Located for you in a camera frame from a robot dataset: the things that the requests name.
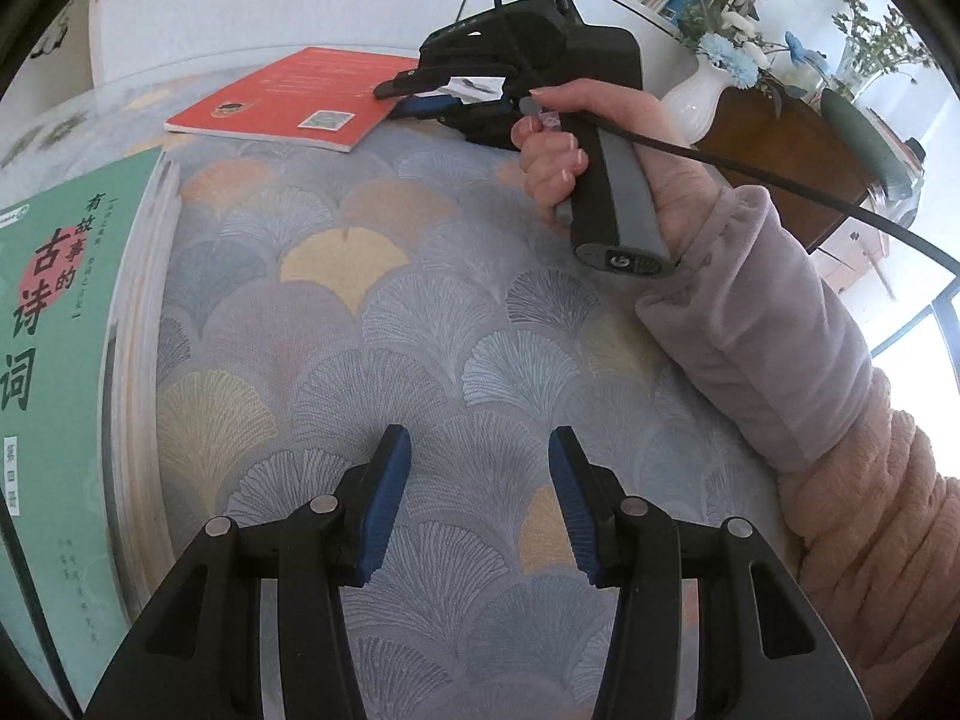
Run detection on window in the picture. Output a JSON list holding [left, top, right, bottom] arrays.
[[862, 292, 960, 428]]

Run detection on person's right forearm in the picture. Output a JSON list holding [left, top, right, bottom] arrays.
[[634, 186, 960, 720]]

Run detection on teal green book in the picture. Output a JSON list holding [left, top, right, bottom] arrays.
[[0, 146, 167, 695]]

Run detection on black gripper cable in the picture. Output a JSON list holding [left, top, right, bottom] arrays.
[[491, 0, 960, 275], [0, 495, 83, 719]]

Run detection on white vase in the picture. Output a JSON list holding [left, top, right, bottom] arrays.
[[660, 64, 730, 151]]

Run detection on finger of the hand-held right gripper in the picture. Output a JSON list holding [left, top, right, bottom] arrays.
[[372, 66, 455, 100], [388, 94, 470, 122]]

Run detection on bear swing wall sticker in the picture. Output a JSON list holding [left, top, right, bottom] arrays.
[[30, 4, 76, 61]]

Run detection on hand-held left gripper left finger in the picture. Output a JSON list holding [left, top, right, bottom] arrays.
[[82, 424, 413, 720]]

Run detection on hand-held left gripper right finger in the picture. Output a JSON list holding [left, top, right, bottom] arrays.
[[550, 426, 875, 720]]

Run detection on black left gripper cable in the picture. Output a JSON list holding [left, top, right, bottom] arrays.
[[0, 495, 83, 719]]

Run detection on person's right hand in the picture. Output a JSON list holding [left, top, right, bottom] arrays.
[[510, 77, 727, 260]]

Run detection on dark green oval object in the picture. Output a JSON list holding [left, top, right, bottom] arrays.
[[817, 86, 925, 202]]

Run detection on glass vase with green stems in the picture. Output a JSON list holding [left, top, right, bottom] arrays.
[[831, 0, 935, 102]]

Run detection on brown wooden cabinet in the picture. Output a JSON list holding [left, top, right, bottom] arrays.
[[690, 85, 925, 297]]

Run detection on red book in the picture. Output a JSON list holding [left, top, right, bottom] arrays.
[[163, 46, 422, 155]]

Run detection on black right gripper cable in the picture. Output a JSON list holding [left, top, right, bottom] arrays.
[[491, 0, 960, 275]]

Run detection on blue white artificial flowers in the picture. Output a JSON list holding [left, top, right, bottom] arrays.
[[675, 0, 833, 91]]

